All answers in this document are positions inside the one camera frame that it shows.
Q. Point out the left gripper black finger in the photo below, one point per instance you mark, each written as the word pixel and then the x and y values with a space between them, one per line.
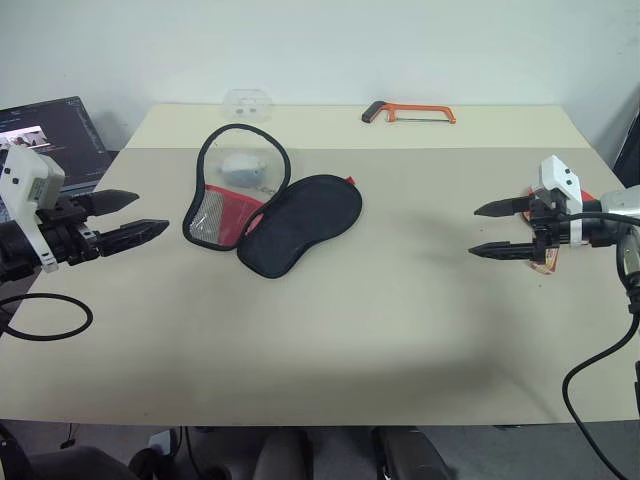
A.
pixel 130 235
pixel 110 202

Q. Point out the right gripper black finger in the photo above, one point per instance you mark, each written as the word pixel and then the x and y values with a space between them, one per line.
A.
pixel 505 207
pixel 505 251

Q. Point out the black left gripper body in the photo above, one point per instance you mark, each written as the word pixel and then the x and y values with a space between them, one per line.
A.
pixel 65 240

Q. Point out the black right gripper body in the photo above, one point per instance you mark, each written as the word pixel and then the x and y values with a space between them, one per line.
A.
pixel 545 230

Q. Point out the blue and white plush toy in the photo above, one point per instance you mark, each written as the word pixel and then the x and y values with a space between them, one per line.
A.
pixel 242 170

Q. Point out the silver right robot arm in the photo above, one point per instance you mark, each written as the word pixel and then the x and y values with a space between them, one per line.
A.
pixel 620 200

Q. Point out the black zippered case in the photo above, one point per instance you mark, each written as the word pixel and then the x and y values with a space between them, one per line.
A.
pixel 300 225

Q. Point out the open laptop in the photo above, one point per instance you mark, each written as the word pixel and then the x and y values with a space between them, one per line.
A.
pixel 60 135

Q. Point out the dark object beside table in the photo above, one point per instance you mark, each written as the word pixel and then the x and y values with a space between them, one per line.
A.
pixel 625 140

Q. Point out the orange hacksaw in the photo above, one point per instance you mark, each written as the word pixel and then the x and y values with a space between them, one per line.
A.
pixel 425 109

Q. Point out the clear plastic container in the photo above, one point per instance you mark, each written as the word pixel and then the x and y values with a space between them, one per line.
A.
pixel 247 105

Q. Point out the dark rounded shape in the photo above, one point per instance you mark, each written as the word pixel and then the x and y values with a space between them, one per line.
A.
pixel 65 462
pixel 415 455
pixel 155 460

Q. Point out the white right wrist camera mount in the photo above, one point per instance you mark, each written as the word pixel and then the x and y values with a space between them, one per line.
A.
pixel 555 175

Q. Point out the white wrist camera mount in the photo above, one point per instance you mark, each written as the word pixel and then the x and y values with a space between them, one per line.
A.
pixel 22 175
pixel 555 175

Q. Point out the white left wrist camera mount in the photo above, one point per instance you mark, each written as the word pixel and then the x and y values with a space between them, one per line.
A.
pixel 22 175

